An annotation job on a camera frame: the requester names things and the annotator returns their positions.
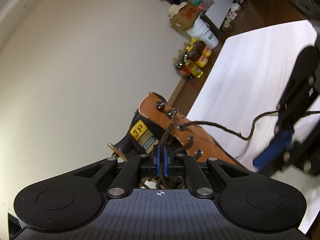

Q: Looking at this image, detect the dark brown shoelace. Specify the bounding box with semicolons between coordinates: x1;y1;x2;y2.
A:
156;102;320;189

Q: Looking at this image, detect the tan leather boot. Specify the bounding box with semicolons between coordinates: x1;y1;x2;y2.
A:
107;92;249;189

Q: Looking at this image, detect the cooking oil bottles cluster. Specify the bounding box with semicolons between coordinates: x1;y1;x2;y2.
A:
172;38;212;80

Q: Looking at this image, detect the white plastic bucket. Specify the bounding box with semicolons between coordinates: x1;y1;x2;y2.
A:
186;16;219;49

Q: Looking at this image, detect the brown cardboard box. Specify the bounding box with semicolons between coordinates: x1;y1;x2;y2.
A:
168;2;200;31

